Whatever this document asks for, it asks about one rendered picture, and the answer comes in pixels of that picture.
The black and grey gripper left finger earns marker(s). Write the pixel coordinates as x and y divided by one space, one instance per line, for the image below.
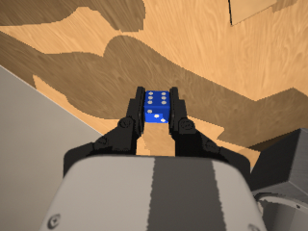
120 140

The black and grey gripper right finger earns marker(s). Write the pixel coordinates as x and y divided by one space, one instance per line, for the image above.
189 142

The blue die with white pips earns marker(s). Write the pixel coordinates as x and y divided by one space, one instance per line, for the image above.
156 106

